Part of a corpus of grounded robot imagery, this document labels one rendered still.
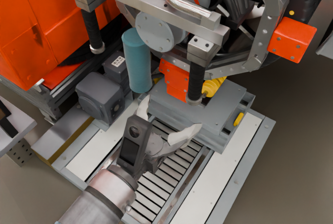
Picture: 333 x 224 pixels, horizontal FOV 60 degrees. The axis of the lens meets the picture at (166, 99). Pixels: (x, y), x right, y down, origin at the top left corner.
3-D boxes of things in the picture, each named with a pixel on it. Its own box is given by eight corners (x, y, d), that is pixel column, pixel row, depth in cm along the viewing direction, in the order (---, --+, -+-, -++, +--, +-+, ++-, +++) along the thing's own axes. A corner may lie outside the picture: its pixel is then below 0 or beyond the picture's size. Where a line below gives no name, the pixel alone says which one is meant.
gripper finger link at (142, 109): (138, 106, 73) (137, 139, 67) (137, 91, 68) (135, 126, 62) (151, 106, 73) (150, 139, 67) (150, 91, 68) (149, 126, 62)
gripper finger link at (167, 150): (181, 131, 64) (144, 143, 62) (181, 126, 62) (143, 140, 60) (190, 148, 61) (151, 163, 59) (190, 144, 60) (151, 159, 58)
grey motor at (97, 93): (161, 88, 164) (160, 43, 135) (113, 144, 143) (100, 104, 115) (136, 75, 170) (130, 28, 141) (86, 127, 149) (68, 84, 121)
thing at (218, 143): (251, 104, 157) (256, 94, 149) (220, 155, 140) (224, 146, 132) (174, 66, 173) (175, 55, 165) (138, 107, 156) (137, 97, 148)
